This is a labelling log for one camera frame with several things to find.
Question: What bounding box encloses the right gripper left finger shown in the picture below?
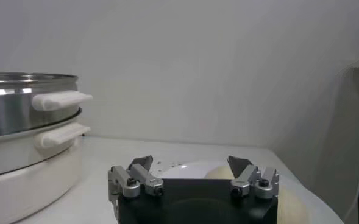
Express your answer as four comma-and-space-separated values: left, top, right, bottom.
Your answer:
108, 155, 165, 201

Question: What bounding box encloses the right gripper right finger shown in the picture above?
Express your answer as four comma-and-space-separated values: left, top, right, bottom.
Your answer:
227, 155, 280, 200

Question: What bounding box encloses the stainless steel steamer basket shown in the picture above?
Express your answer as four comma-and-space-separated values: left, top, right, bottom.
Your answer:
0, 72, 93, 139

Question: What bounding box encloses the white round plate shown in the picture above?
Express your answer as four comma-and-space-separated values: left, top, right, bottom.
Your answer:
158, 160, 313, 224

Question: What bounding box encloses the white electric cooker base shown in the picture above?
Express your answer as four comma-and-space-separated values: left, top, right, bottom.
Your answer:
0, 109, 91, 224

